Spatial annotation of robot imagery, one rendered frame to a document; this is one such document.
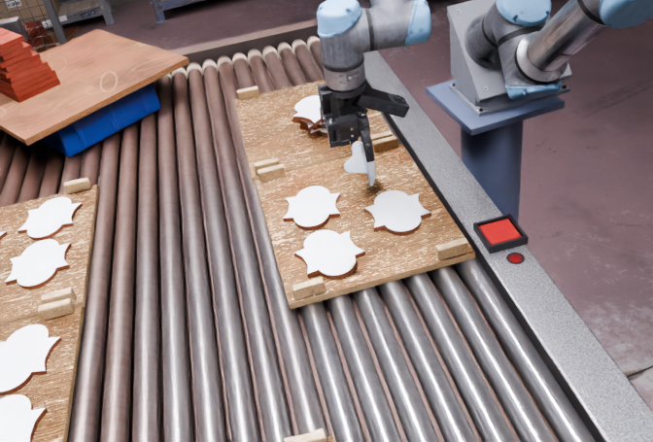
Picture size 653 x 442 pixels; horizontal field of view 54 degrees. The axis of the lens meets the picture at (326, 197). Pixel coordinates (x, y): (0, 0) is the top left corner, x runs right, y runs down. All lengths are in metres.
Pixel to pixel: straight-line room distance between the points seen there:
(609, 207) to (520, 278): 1.71
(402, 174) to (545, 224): 1.41
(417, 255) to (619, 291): 1.40
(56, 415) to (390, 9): 0.85
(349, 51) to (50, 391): 0.75
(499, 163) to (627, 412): 0.97
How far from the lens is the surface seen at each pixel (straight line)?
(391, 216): 1.27
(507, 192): 1.93
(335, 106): 1.21
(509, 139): 1.82
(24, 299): 1.38
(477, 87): 1.71
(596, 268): 2.58
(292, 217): 1.31
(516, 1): 1.56
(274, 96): 1.80
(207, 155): 1.64
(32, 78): 1.93
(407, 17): 1.14
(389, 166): 1.43
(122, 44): 2.12
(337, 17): 1.11
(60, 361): 1.22
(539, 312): 1.13
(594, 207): 2.86
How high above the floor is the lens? 1.74
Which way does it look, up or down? 36 degrees down
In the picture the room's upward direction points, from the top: 10 degrees counter-clockwise
